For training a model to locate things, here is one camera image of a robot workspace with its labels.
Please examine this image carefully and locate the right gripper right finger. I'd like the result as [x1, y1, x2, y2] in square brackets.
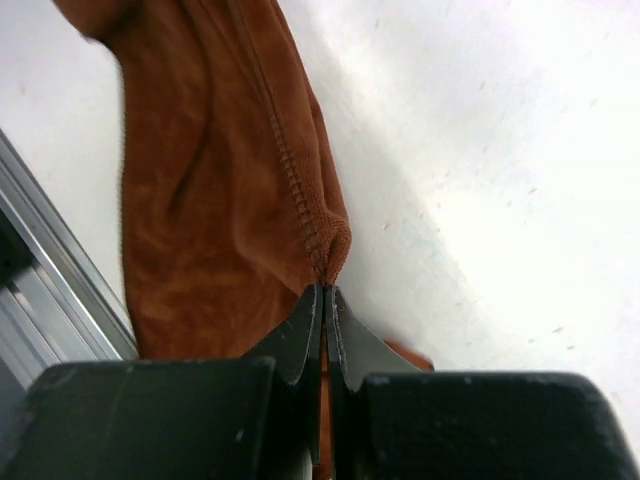
[325, 287, 639, 479]

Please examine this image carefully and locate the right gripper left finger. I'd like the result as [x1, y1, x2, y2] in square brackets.
[1, 284, 323, 479]

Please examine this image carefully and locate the brown towel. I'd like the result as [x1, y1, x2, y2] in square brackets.
[49, 0, 435, 480]

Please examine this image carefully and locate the aluminium mounting rail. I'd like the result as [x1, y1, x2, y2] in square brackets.
[1, 137, 137, 430]

